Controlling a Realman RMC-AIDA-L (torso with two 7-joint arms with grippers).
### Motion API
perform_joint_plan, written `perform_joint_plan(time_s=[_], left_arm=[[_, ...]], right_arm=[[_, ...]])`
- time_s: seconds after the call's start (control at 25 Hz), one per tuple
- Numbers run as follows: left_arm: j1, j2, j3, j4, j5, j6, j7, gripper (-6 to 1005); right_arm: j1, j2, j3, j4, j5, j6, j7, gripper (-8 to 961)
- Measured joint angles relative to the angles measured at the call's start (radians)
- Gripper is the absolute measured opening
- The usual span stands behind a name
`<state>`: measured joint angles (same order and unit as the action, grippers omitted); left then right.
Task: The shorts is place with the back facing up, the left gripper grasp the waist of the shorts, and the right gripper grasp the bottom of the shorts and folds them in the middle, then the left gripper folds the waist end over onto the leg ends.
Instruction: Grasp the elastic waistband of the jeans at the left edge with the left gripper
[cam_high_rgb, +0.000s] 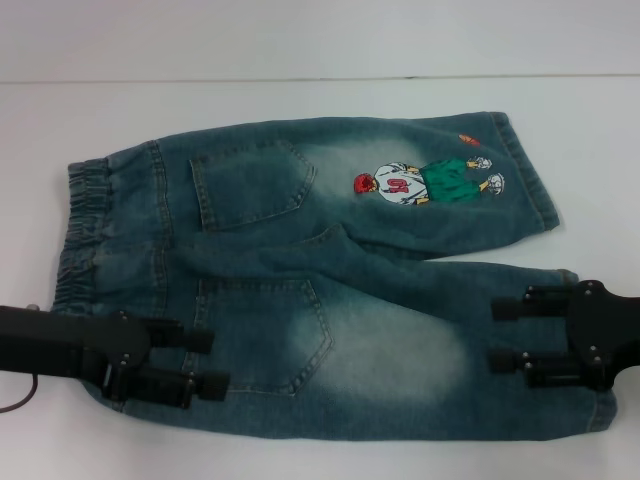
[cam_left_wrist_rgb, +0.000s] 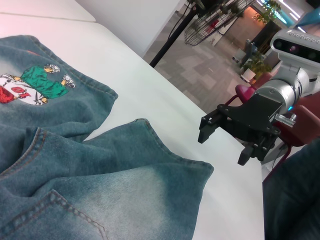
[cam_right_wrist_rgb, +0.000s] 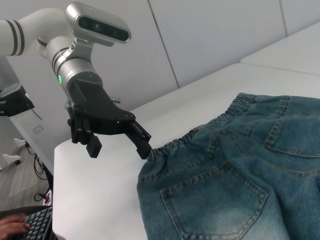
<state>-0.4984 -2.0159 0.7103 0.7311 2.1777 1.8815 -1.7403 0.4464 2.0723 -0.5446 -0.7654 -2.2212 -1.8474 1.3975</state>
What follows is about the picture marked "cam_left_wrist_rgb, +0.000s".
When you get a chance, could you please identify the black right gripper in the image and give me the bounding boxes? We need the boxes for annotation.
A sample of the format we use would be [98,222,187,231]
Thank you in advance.
[197,91,283,166]

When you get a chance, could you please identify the blue denim shorts with embroidery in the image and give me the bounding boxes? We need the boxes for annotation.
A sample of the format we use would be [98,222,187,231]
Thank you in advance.
[0,34,215,240]

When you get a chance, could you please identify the dark red chair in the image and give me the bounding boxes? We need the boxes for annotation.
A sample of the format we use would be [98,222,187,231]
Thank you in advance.
[223,71,320,185]

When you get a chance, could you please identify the green plant in white pot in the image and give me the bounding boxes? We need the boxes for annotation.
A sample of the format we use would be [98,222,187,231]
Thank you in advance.
[240,53,272,83]

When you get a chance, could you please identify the dark denim trouser leg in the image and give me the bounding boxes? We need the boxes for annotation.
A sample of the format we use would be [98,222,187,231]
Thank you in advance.
[261,138,320,240]

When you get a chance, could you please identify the black stand pole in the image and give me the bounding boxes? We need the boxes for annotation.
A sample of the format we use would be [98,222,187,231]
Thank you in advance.
[149,0,201,69]

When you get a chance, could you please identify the hanging green plant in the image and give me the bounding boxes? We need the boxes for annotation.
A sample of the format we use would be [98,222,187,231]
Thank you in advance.
[252,0,284,25]

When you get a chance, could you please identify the silver cable connector plug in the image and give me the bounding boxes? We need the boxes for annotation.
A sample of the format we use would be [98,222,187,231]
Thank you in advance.
[274,113,298,125]

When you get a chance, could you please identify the black wire basket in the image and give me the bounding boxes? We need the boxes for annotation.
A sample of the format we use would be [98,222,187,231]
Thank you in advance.
[183,0,254,46]

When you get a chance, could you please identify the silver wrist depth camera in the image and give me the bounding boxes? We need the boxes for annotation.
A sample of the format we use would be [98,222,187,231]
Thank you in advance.
[269,28,320,68]

